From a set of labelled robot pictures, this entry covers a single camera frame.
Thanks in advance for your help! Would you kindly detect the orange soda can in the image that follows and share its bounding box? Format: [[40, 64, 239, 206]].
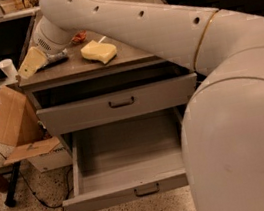
[[72, 31, 87, 44]]

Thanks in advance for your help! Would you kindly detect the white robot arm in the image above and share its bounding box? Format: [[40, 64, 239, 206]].
[[34, 0, 264, 211]]

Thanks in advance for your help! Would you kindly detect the brown cardboard box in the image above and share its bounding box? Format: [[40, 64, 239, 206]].
[[0, 86, 72, 172]]

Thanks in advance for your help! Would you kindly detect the black floor cable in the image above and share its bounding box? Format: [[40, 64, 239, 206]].
[[0, 110, 80, 211]]

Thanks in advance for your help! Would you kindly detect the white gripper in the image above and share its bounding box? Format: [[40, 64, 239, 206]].
[[18, 16, 73, 79]]

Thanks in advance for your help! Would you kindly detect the grey bottom drawer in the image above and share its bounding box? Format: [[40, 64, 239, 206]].
[[64, 108, 188, 211]]

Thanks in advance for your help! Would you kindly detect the grey drawer cabinet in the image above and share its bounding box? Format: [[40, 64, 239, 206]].
[[20, 32, 197, 148]]

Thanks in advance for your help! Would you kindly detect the grey middle drawer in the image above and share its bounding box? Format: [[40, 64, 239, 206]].
[[37, 73, 197, 136]]

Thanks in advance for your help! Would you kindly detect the white paper cup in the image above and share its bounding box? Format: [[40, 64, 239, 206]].
[[0, 58, 18, 79]]

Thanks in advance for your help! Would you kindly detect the black table leg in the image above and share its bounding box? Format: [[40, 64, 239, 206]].
[[4, 162, 21, 208]]

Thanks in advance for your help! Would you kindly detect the yellow sponge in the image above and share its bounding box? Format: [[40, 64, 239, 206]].
[[81, 40, 117, 64]]

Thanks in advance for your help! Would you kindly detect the grey drawer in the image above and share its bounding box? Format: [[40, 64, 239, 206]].
[[64, 108, 188, 211], [37, 73, 197, 136]]

